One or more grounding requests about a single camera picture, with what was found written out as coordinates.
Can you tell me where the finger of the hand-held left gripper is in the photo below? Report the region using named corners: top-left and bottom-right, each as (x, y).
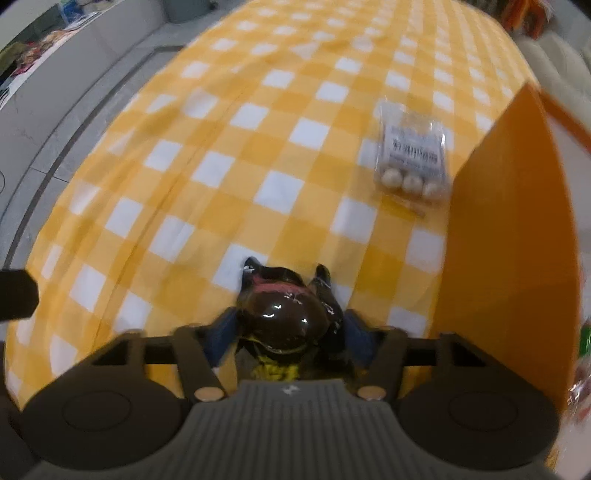
top-left (0, 269), bottom-right (38, 321)

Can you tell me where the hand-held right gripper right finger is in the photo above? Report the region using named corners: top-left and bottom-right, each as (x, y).
top-left (344, 308), bottom-right (509, 401)

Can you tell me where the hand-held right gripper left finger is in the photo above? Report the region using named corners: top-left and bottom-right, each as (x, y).
top-left (90, 308), bottom-right (238, 402)

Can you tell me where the dark brown glossy snack packet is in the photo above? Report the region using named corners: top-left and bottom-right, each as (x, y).
top-left (233, 257), bottom-right (347, 381)

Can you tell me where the orange cardboard box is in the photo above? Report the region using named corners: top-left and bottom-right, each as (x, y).
top-left (427, 83), bottom-right (591, 462)

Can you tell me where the yellow checked tablecloth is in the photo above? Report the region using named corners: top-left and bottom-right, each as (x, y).
top-left (2, 0), bottom-right (541, 411)

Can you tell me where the clear packet of white balls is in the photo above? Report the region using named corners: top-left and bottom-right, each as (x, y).
top-left (372, 100), bottom-right (451, 221)

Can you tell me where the row of colourful packets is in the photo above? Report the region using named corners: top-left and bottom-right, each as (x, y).
top-left (11, 28), bottom-right (72, 77)

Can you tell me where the white low cabinet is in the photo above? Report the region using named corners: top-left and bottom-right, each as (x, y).
top-left (0, 0), bottom-right (163, 109)

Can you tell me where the grey trash bin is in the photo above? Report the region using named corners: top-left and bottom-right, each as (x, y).
top-left (164, 0), bottom-right (218, 22)

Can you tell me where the beige sofa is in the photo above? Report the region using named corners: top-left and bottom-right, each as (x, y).
top-left (512, 31), bottom-right (591, 114)

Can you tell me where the orange stool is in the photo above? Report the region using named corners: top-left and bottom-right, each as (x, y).
top-left (501, 0), bottom-right (555, 38)

